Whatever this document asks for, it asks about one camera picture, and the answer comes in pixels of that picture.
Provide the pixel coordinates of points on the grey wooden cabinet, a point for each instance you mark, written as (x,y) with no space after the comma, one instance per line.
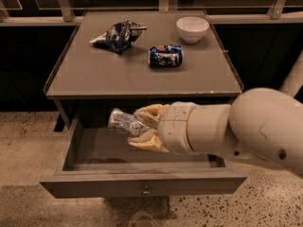
(87,72)

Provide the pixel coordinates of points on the blue pepsi can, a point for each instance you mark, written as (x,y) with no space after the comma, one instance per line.
(165,56)

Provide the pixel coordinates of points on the white ceramic bowl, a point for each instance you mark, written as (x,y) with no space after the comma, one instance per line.
(192,29)

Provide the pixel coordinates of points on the blue crumpled chip bag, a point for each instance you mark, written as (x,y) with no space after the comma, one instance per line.
(119,37)

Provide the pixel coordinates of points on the small metal drawer knob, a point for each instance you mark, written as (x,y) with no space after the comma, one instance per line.
(146,191)

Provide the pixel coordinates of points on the metal railing frame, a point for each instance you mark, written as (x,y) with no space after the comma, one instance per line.
(71,12)

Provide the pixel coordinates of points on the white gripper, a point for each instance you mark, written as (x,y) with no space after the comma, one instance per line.
(175,127)

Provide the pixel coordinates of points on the open grey top drawer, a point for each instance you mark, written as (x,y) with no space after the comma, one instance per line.
(97,162)

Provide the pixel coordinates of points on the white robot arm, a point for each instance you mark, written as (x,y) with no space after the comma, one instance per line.
(261,127)

